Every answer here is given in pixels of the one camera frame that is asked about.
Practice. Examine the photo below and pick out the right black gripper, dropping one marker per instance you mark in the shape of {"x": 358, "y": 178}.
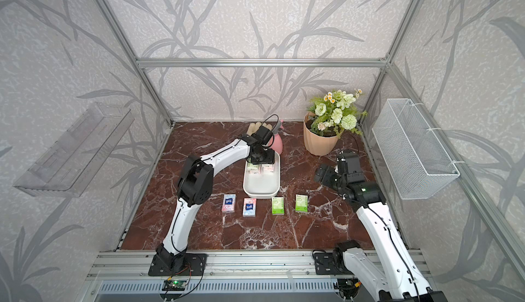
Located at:
{"x": 330, "y": 170}

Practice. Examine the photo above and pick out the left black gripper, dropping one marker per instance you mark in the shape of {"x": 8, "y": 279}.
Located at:
{"x": 270, "y": 160}

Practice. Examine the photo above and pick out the pale pink tissue pack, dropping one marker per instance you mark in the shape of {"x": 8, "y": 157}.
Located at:
{"x": 267, "y": 168}

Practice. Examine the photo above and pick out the white plastic storage box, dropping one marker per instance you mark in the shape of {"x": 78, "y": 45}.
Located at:
{"x": 265, "y": 184}

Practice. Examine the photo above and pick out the green tissue pack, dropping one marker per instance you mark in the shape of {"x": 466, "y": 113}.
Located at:
{"x": 253, "y": 169}
{"x": 278, "y": 206}
{"x": 301, "y": 203}

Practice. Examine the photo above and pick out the pink blue tissue pack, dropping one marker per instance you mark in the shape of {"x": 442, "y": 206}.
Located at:
{"x": 249, "y": 207}
{"x": 229, "y": 203}

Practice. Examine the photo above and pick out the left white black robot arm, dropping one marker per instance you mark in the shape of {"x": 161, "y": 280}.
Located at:
{"x": 195, "y": 186}

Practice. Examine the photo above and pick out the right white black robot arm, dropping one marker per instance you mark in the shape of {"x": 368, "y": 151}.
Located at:
{"x": 399, "y": 279}

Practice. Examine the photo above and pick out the beige rubber glove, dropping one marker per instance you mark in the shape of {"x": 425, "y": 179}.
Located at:
{"x": 254, "y": 126}

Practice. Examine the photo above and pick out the pink spray bottle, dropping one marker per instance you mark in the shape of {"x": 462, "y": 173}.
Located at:
{"x": 277, "y": 144}

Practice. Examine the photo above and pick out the terracotta pot with flowers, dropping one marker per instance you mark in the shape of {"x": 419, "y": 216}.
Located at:
{"x": 329, "y": 118}

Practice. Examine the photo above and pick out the left green circuit board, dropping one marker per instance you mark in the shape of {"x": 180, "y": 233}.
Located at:
{"x": 171, "y": 285}

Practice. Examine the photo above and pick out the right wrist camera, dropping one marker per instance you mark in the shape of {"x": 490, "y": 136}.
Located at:
{"x": 348, "y": 166}

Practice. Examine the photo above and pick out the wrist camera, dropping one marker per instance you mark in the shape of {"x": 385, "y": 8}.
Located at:
{"x": 348, "y": 166}
{"x": 263, "y": 135}

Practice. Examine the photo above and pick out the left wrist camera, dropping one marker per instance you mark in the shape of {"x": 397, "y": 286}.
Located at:
{"x": 263, "y": 135}

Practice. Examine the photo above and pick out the white wire mesh basket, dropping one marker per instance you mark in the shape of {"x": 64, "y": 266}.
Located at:
{"x": 416, "y": 159}

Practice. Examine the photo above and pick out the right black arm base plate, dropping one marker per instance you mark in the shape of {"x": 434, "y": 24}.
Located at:
{"x": 326, "y": 263}

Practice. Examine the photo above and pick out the right circuit board with wires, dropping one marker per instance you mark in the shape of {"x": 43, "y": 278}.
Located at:
{"x": 347, "y": 287}

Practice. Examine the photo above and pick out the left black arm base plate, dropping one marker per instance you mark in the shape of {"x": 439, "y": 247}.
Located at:
{"x": 188, "y": 265}

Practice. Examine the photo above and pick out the clear acrylic wall shelf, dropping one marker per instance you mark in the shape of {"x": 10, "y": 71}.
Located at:
{"x": 71, "y": 163}

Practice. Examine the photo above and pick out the aluminium front rail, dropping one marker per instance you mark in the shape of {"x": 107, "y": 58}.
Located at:
{"x": 220, "y": 264}

